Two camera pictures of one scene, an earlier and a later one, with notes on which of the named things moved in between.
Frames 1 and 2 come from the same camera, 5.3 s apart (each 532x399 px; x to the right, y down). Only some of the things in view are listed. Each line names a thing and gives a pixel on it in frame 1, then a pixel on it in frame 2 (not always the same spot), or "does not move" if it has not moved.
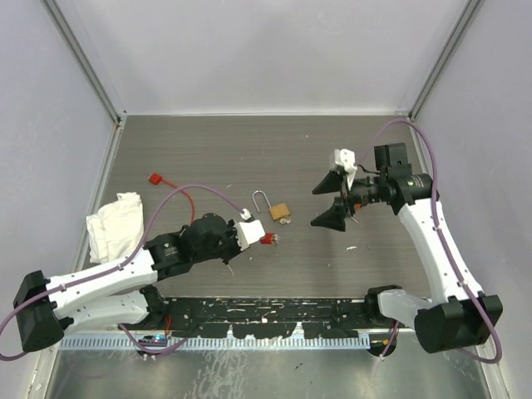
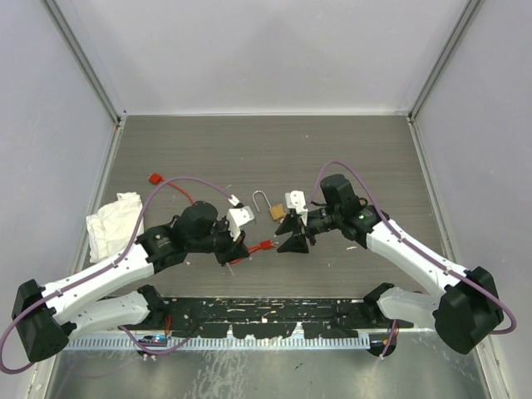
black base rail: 322,317 does not move
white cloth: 115,230 does not move
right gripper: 333,217 to 296,243
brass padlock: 279,212 does not move
